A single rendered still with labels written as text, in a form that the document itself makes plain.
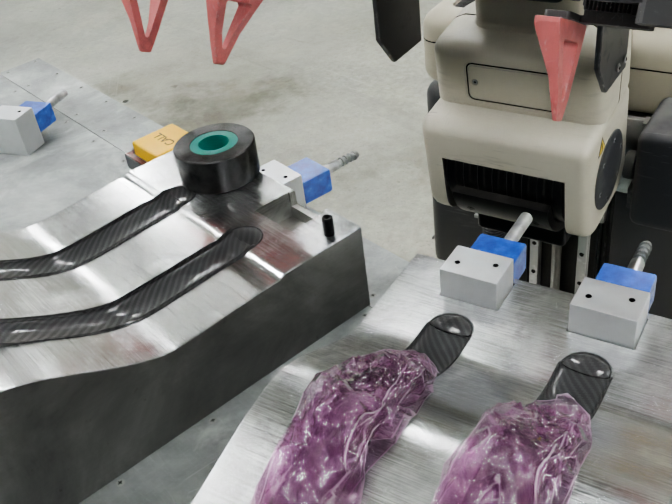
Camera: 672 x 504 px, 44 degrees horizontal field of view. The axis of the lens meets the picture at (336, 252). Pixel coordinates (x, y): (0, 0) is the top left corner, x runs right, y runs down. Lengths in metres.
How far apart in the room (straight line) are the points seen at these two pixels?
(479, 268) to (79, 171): 0.59
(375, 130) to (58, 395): 2.21
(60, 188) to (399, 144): 1.71
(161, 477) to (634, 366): 0.36
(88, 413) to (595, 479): 0.35
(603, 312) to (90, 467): 0.40
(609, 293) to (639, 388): 0.08
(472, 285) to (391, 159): 1.91
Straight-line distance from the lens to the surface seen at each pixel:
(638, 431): 0.59
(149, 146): 1.03
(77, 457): 0.65
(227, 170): 0.78
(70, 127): 1.22
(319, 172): 0.90
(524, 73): 1.02
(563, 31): 0.63
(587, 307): 0.64
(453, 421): 0.54
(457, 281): 0.67
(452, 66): 1.06
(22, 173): 1.13
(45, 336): 0.66
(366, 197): 2.39
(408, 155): 2.58
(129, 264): 0.74
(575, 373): 0.63
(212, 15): 0.79
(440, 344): 0.65
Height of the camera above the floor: 1.30
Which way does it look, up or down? 36 degrees down
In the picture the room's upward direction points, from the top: 8 degrees counter-clockwise
